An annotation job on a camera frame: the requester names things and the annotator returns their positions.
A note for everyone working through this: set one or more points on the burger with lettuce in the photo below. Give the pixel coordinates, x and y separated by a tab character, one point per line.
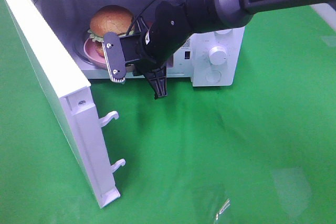
111	18

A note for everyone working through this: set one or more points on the white microwave oven body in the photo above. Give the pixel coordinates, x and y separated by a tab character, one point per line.
60	29

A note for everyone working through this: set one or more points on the white microwave door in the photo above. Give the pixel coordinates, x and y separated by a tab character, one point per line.
68	93

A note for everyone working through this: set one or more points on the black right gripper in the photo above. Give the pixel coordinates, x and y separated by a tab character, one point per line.
129	50

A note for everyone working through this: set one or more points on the clear plastic film scrap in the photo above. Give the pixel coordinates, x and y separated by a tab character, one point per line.
211	204

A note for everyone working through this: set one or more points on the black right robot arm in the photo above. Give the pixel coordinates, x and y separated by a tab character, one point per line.
175	22

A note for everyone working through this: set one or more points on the pink plate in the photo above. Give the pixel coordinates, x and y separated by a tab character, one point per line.
99	61

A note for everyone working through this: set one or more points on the round door release button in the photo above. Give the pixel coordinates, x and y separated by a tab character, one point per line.
213	76

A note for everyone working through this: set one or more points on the white dial knob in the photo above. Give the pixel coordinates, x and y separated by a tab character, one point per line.
223	32
217	55

